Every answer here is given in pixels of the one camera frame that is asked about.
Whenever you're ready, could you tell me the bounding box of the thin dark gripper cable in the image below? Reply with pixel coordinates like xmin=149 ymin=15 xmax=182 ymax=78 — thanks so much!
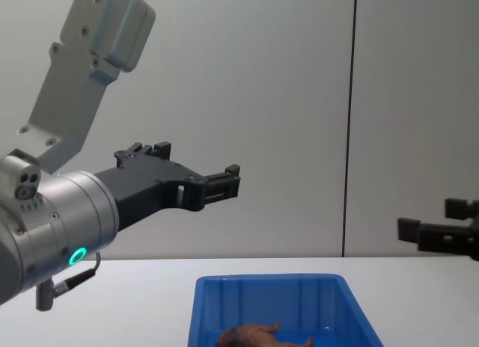
xmin=52 ymin=251 xmax=103 ymax=292

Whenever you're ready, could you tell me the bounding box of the blue plastic bin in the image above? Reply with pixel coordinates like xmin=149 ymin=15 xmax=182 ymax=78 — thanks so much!
xmin=186 ymin=273 xmax=386 ymax=347

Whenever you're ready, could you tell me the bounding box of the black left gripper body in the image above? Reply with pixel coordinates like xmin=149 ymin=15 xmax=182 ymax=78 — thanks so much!
xmin=93 ymin=156 xmax=206 ymax=233

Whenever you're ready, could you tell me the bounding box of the brown toy animal figure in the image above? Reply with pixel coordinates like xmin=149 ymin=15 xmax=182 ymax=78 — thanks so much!
xmin=216 ymin=321 xmax=315 ymax=347

